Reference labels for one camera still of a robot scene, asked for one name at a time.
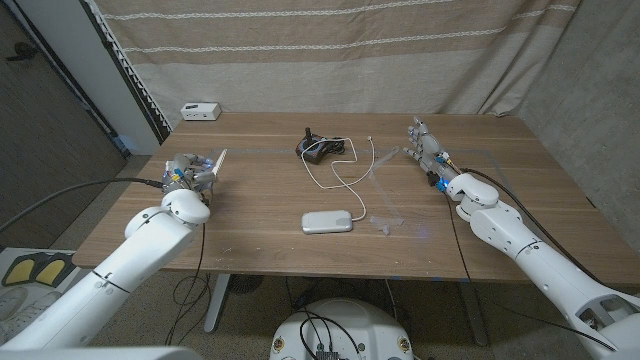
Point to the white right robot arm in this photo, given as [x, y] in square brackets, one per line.
[535, 260]

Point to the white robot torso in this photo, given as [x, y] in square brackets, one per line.
[345, 325]

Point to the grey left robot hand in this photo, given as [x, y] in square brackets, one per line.
[187, 172]

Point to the beige striped curtain backdrop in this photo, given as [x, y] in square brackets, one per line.
[325, 65]

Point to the clear plastic bag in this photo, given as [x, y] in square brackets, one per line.
[386, 195]

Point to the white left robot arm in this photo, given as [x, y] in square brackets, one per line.
[135, 260]

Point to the white power strip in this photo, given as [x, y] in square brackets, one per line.
[200, 111]

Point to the black round floor object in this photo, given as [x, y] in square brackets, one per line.
[245, 283]

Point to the white table leg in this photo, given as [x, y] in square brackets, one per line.
[216, 302]
[472, 315]

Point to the black zigzag frame strip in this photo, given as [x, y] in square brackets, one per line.
[127, 75]

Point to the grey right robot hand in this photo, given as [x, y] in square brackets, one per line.
[427, 147]

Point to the silver power bank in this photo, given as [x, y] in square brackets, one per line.
[327, 222]

